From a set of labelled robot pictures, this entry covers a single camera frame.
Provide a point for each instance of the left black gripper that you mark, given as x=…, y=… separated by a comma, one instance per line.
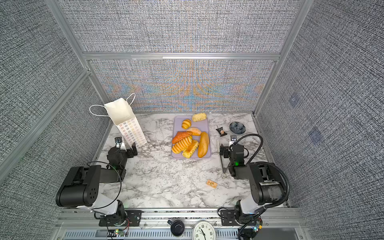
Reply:
x=128, y=151

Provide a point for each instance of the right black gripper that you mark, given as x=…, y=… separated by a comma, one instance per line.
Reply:
x=225, y=151

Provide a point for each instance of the long golden baguette bread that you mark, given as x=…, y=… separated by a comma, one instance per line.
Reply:
x=203, y=145

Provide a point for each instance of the yellow braided pastry bread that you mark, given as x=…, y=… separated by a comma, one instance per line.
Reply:
x=189, y=151

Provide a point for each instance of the ridged yellow spiral bread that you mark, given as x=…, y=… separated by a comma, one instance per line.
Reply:
x=182, y=145

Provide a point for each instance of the white printed paper bag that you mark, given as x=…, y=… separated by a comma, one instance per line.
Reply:
x=123, y=117

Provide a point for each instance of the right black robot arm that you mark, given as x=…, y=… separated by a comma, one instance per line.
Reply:
x=268, y=183

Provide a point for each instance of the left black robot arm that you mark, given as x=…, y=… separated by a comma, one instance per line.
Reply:
x=80, y=189

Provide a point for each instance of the sesame bun bread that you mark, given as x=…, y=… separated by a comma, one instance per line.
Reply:
x=194, y=131

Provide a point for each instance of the reddish brown loaf bread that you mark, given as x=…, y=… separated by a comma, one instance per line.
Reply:
x=181, y=135

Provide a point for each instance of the pale crumbly square bread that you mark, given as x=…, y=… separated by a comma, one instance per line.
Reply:
x=199, y=117

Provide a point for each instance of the small yellow croissant bread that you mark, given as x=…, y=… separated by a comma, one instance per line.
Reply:
x=186, y=124

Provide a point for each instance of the small orange candy wrapper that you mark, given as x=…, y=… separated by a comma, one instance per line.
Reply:
x=212, y=184

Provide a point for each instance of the small black snack packet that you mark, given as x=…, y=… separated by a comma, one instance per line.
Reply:
x=221, y=131

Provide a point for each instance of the white analog clock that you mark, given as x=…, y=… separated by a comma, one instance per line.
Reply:
x=204, y=230

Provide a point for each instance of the black round knob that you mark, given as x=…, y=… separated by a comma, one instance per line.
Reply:
x=177, y=227

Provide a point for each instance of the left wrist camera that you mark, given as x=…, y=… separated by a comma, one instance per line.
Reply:
x=118, y=142

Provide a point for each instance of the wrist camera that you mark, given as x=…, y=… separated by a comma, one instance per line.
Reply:
x=118, y=142
x=233, y=139

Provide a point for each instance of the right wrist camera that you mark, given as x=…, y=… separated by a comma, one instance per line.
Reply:
x=233, y=139

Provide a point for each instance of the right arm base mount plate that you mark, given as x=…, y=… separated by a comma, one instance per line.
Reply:
x=228, y=218

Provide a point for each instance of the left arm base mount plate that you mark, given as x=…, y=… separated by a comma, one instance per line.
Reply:
x=130, y=218

